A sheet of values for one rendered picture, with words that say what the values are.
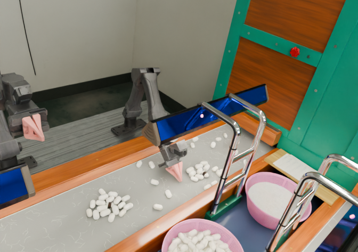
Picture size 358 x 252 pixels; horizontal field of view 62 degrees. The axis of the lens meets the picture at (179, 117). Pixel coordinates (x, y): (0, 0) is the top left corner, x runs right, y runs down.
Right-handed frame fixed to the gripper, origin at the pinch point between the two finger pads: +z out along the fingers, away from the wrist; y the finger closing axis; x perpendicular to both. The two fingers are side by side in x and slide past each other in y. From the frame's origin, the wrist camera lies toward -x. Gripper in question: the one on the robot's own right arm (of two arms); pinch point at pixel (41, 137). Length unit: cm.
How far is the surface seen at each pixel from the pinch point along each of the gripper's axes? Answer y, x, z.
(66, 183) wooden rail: 10.6, 31.6, -10.1
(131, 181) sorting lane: 31.8, 33.4, 1.2
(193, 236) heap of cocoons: 34, 34, 34
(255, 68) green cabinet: 107, -1, -1
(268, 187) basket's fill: 78, 34, 37
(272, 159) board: 92, 29, 29
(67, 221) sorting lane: 3.9, 33.3, 4.2
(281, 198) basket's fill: 77, 34, 44
